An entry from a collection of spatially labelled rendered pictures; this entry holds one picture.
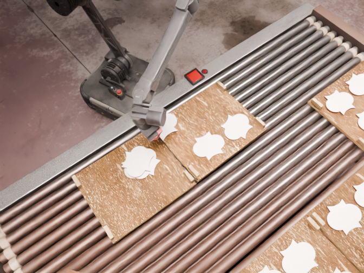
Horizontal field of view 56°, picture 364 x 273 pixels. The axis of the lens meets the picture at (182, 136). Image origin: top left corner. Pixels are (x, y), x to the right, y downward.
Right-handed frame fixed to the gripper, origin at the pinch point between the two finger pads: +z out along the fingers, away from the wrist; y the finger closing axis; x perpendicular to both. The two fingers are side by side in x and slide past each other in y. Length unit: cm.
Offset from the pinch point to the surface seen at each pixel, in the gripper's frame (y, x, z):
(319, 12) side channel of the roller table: 7, -115, 38
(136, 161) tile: -2.6, 13.2, 6.8
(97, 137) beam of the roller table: 21.5, 20.2, 10.1
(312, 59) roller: -12, -88, 35
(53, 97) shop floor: 135, 38, 101
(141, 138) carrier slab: 6.6, 5.4, 11.3
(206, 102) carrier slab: 2.5, -29.3, 19.3
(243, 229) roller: -52, -2, 14
